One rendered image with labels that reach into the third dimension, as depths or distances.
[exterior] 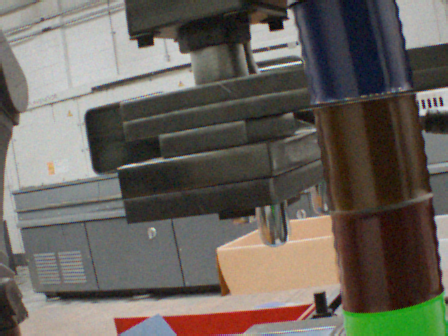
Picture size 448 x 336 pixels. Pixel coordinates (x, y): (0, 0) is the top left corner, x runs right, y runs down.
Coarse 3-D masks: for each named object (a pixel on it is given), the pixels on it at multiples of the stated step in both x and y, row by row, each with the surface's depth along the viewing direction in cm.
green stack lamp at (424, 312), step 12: (432, 300) 25; (444, 300) 26; (348, 312) 26; (384, 312) 25; (396, 312) 25; (408, 312) 25; (420, 312) 25; (432, 312) 25; (444, 312) 25; (348, 324) 26; (360, 324) 25; (372, 324) 25; (384, 324) 25; (396, 324) 25; (408, 324) 25; (420, 324) 25; (432, 324) 25; (444, 324) 25
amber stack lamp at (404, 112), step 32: (416, 96) 25; (320, 128) 26; (352, 128) 25; (384, 128) 24; (416, 128) 25; (352, 160) 25; (384, 160) 24; (416, 160) 25; (352, 192) 25; (384, 192) 24; (416, 192) 25
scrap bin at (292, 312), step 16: (304, 304) 82; (128, 320) 90; (176, 320) 88; (192, 320) 87; (208, 320) 86; (224, 320) 85; (240, 320) 85; (256, 320) 84; (272, 320) 83; (288, 320) 82
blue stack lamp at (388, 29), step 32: (320, 0) 24; (352, 0) 24; (384, 0) 24; (320, 32) 25; (352, 32) 24; (384, 32) 24; (320, 64) 25; (352, 64) 24; (384, 64) 24; (320, 96) 25; (352, 96) 24
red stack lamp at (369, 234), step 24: (336, 216) 26; (360, 216) 25; (384, 216) 24; (408, 216) 25; (432, 216) 25; (336, 240) 26; (360, 240) 25; (384, 240) 25; (408, 240) 24; (432, 240) 25; (360, 264) 25; (384, 264) 25; (408, 264) 25; (432, 264) 25; (360, 288) 25; (384, 288) 25; (408, 288) 25; (432, 288) 25; (360, 312) 25
